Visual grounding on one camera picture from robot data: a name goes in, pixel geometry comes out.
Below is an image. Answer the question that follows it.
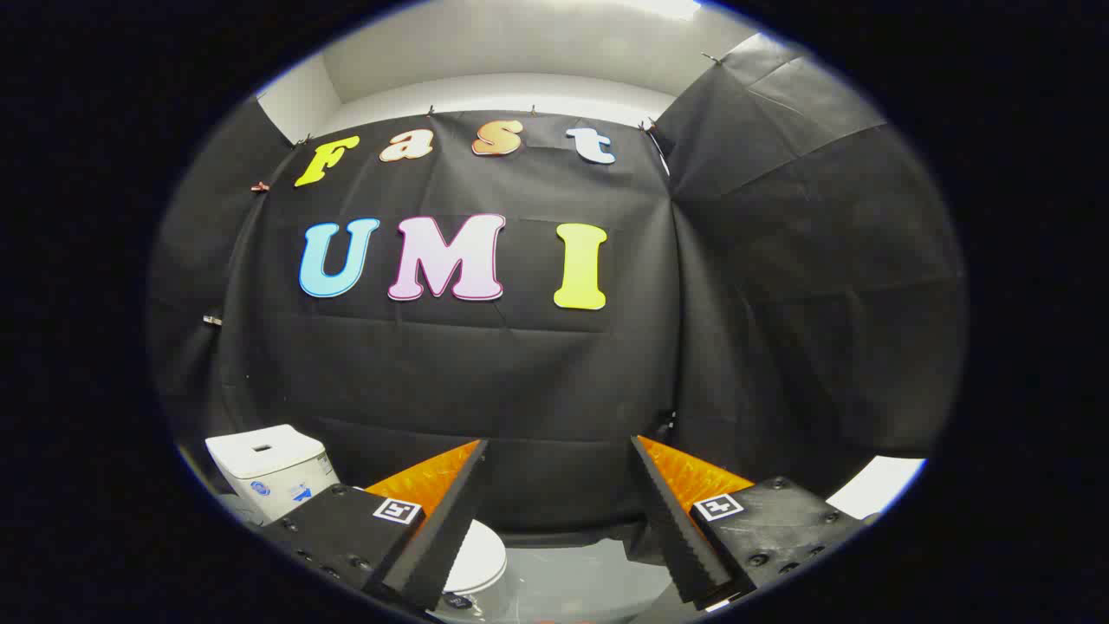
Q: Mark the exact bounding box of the black backdrop cloth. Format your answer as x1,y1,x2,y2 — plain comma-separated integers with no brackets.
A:
147,35,967,549

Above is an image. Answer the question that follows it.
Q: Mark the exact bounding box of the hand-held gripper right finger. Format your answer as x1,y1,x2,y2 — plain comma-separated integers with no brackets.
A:
630,435,869,608

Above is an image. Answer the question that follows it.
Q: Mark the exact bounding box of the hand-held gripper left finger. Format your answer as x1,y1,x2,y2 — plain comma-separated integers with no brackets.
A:
260,439,490,613

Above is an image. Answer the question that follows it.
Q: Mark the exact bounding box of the white toilet with tank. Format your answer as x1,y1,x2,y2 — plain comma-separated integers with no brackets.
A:
205,424,509,621

